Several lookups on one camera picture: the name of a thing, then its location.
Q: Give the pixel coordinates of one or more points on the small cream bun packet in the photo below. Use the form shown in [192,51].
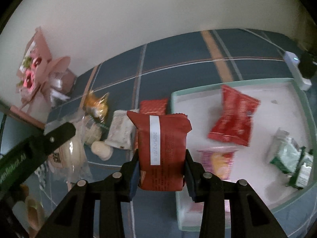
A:
[101,150]

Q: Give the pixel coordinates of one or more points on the pale green barcode packet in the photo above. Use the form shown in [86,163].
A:
[284,153]

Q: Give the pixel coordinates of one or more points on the pink flower bouquet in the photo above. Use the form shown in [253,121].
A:
[37,64]

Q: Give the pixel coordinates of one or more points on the green white biscuit packet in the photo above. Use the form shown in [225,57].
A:
[303,171]

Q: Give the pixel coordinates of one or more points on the long red gold-print packet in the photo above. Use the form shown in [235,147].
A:
[153,106]

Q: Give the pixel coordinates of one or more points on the dark red packet white label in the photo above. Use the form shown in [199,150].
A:
[161,153]

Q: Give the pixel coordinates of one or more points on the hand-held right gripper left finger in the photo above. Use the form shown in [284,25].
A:
[135,178]

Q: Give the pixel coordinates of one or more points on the black charger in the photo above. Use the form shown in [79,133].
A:
[308,64]

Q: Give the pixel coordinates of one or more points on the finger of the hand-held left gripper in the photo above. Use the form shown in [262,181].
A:
[62,133]

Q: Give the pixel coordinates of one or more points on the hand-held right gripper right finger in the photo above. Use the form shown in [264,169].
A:
[192,186]

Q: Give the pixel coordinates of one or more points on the small red flower-print packet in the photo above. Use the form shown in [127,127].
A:
[235,116]

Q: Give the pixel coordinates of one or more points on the person's left hand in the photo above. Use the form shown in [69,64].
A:
[34,210]

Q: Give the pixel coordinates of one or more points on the orange clear-wrapped snack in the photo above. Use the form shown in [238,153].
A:
[96,105]

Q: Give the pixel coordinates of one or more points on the teal shallow cardboard box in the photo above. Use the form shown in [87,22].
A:
[277,91]

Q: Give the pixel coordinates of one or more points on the clear bun packet blue label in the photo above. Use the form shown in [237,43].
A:
[66,153]

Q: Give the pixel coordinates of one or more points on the pink snack packet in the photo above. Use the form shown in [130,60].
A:
[218,161]

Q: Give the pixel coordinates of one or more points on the white power strip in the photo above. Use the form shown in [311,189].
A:
[293,64]

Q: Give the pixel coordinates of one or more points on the white paper-look snack packet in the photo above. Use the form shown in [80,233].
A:
[121,129]

